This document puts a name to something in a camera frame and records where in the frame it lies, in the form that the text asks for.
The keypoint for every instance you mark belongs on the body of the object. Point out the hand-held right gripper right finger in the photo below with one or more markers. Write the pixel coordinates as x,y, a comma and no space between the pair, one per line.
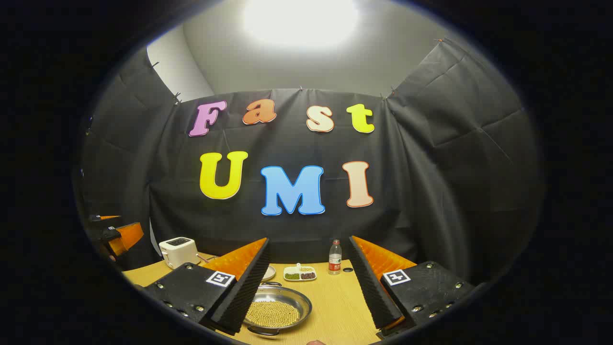
371,287

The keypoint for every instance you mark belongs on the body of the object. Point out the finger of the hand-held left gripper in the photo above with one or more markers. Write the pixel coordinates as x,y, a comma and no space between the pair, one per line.
98,219
127,237

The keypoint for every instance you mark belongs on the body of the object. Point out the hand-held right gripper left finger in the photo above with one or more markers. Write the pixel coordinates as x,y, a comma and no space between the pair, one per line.
249,287

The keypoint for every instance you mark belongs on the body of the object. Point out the stainless steel pot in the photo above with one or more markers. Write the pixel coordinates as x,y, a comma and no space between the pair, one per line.
297,297

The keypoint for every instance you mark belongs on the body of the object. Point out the round white plate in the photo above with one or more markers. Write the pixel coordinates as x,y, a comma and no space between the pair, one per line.
269,273

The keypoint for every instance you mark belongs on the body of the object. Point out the pile of yellow soybeans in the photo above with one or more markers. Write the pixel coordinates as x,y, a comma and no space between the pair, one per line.
275,314

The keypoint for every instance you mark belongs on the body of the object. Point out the clear plastic water bottle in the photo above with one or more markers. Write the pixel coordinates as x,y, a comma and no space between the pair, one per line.
334,261

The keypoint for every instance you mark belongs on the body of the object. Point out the white divided dish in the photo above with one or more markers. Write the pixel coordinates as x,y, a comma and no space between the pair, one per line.
299,275

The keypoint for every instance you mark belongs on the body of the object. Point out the white toaster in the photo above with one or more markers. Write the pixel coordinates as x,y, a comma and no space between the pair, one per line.
177,251

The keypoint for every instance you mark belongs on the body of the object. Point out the pile of dark red beans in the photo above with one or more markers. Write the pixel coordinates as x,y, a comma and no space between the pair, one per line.
308,276

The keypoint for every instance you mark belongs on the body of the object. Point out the ceiling light panel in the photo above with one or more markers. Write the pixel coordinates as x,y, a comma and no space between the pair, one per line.
301,21

